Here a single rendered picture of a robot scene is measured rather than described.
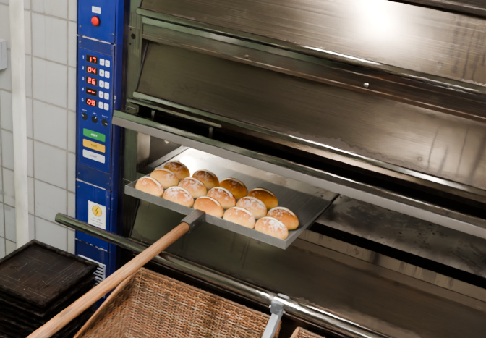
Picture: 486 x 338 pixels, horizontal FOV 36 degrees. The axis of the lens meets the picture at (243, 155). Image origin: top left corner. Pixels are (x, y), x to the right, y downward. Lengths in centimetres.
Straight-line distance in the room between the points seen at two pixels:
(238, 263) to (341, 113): 62
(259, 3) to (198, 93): 34
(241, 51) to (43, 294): 99
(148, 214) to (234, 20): 77
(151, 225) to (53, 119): 50
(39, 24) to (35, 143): 43
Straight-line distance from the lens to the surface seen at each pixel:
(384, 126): 202
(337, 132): 205
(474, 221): 188
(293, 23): 203
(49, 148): 267
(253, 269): 235
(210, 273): 196
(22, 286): 248
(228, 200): 224
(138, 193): 228
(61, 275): 253
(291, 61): 207
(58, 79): 255
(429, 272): 214
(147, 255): 195
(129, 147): 244
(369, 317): 225
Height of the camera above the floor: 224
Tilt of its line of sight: 24 degrees down
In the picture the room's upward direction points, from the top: 6 degrees clockwise
